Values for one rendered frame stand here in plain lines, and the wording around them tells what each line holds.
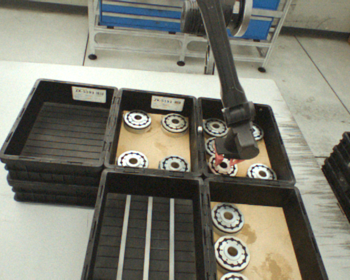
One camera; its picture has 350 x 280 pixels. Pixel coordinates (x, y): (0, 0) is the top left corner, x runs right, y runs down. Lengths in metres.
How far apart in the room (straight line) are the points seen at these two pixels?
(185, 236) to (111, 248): 0.21
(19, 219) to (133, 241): 0.41
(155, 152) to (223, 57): 0.48
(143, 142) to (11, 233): 0.51
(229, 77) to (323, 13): 3.68
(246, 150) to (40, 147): 0.69
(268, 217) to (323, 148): 1.80
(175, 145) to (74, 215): 0.42
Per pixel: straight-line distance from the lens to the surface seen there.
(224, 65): 0.84
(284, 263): 1.05
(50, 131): 1.25
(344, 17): 4.65
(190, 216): 1.03
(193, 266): 0.96
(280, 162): 1.19
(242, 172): 1.19
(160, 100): 1.28
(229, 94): 0.88
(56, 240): 1.13
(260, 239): 1.06
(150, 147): 1.19
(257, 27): 3.23
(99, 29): 3.05
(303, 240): 1.04
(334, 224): 1.39
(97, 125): 1.26
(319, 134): 2.97
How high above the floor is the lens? 1.69
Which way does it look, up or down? 44 degrees down
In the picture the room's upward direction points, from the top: 12 degrees clockwise
